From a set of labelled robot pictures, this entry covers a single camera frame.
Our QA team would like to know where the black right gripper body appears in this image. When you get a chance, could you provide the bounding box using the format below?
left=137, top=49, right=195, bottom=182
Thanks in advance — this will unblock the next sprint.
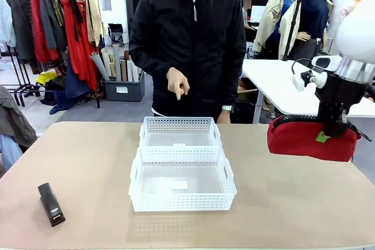
left=315, top=71, right=371, bottom=125

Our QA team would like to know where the red zip pouch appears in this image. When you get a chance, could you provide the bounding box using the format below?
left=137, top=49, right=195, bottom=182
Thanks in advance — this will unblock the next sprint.
left=266, top=114, right=371, bottom=162

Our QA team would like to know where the black stapler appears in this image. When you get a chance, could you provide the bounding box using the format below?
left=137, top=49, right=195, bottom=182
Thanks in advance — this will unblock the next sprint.
left=37, top=182, right=66, bottom=227

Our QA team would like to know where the person's left forearm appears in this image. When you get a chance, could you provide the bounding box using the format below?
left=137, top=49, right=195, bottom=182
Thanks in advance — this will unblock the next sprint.
left=218, top=65, right=246, bottom=107

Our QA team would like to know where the person's right forearm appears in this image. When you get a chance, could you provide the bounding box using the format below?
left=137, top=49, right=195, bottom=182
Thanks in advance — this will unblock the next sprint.
left=128, top=47, right=178, bottom=80

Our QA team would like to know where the person's left hand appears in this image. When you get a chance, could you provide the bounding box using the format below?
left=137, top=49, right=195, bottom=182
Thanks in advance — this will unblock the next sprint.
left=216, top=111, right=233, bottom=124

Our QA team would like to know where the person's right hand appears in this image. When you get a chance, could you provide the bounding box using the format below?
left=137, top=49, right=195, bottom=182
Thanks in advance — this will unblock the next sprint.
left=166, top=67, right=190, bottom=101

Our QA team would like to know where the white table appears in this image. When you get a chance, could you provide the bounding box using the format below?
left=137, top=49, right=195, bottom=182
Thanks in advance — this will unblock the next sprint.
left=242, top=59, right=375, bottom=124

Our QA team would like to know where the black tripod pole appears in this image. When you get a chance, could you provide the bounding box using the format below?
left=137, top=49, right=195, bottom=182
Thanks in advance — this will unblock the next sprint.
left=282, top=0, right=304, bottom=62

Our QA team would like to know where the mannequin in navy top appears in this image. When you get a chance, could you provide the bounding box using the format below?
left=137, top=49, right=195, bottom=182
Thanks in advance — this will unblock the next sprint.
left=279, top=0, right=335, bottom=69

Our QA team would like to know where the mannequin in beige coat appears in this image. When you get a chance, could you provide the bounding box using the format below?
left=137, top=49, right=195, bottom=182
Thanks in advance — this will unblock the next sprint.
left=253, top=0, right=294, bottom=59

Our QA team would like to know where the white monitor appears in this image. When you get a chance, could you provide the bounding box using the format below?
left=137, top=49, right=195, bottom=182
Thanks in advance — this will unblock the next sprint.
left=251, top=5, right=266, bottom=23

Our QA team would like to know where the seated person in grey shirt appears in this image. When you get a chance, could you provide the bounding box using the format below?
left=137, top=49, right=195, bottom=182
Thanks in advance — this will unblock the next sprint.
left=241, top=0, right=256, bottom=30

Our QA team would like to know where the white perforated plastic basket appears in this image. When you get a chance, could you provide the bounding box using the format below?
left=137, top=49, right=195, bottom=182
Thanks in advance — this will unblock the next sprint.
left=128, top=146, right=238, bottom=212
left=138, top=117, right=223, bottom=149

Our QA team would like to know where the person in black jacket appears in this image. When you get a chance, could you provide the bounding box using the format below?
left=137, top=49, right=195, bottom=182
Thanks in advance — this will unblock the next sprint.
left=128, top=0, right=247, bottom=124

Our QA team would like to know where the white roll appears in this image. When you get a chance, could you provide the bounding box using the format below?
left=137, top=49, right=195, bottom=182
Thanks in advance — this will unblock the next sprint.
left=127, top=59, right=140, bottom=83

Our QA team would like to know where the grey storage bin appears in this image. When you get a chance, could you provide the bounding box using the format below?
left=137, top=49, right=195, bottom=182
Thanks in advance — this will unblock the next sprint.
left=102, top=71, right=146, bottom=102

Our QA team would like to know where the brown roll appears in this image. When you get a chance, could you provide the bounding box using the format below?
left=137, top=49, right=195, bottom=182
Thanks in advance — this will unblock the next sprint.
left=121, top=50, right=130, bottom=83

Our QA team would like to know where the tall grey roll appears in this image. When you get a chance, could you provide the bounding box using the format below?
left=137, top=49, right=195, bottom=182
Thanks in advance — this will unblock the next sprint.
left=112, top=43, right=122, bottom=83

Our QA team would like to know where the black chair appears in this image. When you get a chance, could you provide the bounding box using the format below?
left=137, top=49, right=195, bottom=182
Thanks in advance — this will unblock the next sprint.
left=107, top=23, right=125, bottom=47

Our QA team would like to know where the grey paper roll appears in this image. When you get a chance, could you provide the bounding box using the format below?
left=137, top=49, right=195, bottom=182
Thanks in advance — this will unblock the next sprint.
left=89, top=51, right=111, bottom=82

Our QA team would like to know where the beige garment on hanger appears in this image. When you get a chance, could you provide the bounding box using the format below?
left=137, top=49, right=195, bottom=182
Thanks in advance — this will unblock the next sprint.
left=84, top=0, right=104, bottom=47

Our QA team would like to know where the navy garment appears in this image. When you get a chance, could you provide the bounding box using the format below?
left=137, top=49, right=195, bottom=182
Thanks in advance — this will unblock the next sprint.
left=65, top=56, right=90, bottom=99

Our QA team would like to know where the red dress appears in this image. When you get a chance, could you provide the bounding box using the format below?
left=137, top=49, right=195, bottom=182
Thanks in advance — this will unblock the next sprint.
left=60, top=0, right=99, bottom=91

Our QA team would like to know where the black scarf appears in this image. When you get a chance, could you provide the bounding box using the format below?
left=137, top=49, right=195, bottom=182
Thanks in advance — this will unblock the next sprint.
left=67, top=0, right=84, bottom=42

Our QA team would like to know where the yellow cloth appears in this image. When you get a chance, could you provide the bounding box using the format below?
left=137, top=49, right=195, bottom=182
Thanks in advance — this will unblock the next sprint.
left=36, top=71, right=60, bottom=85

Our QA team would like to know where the grey jacket on hanger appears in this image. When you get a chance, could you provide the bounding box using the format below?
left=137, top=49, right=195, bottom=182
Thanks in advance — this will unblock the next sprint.
left=40, top=0, right=67, bottom=52

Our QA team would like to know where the red jacket on hanger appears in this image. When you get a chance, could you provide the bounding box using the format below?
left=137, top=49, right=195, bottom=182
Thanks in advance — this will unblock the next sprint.
left=30, top=0, right=59, bottom=64

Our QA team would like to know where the grey-brown jacket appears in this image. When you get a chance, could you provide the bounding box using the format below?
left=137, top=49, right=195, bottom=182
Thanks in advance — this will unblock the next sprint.
left=0, top=84, right=38, bottom=149

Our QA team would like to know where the light blue cloth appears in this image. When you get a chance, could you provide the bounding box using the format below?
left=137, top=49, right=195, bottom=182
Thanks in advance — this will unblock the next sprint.
left=0, top=134, right=23, bottom=172

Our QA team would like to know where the dark grey garment on hanger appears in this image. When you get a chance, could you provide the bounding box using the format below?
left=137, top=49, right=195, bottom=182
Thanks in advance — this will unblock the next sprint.
left=7, top=0, right=36, bottom=61

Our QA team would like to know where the light blue garment on hanger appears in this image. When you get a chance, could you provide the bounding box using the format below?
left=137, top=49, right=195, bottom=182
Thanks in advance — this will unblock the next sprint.
left=0, top=0, right=17, bottom=48

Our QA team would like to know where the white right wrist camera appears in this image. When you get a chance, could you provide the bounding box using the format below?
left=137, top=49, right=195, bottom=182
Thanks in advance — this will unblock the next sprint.
left=292, top=69, right=328, bottom=92

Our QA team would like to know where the black camera cable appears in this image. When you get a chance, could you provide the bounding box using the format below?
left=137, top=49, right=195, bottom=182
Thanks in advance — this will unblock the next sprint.
left=291, top=58, right=316, bottom=76

